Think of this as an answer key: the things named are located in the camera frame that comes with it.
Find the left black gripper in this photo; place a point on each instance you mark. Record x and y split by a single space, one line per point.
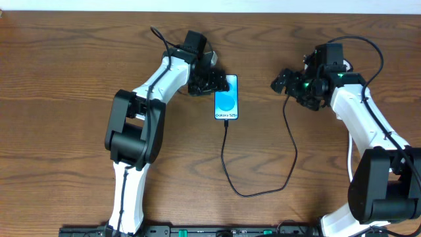
206 83

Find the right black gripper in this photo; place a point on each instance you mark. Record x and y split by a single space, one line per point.
297 86

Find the blue Galaxy smartphone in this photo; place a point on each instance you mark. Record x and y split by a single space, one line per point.
226 102

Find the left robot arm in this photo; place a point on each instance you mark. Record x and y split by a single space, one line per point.
136 127

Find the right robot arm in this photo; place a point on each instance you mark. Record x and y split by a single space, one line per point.
385 187

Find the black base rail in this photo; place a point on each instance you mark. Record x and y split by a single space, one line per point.
185 231

